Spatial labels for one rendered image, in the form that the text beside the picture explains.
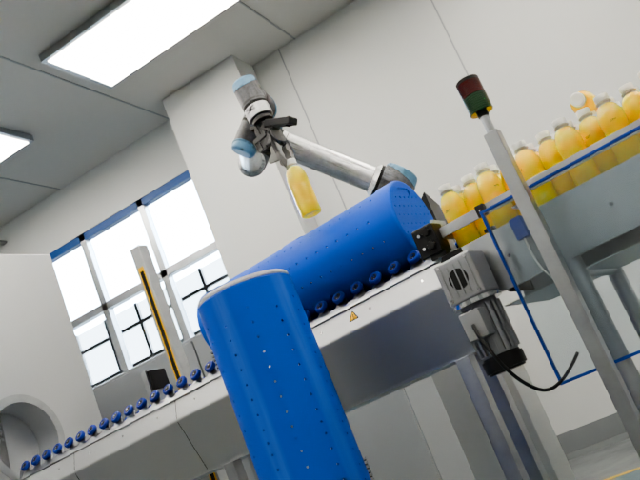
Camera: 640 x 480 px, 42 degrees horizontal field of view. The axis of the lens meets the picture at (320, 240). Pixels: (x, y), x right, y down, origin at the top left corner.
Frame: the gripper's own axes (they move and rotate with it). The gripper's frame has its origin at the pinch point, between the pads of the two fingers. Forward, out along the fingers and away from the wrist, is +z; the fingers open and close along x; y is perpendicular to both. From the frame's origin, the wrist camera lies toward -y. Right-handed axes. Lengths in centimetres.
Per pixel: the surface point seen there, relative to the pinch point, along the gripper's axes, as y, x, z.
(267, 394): 11, 48, 74
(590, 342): -63, 20, 100
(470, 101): -69, 23, 33
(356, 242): -8.6, 0.3, 36.9
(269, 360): 7, 46, 66
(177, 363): 118, -39, 18
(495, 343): -41, 19, 88
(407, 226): -23.9, -5.5, 40.5
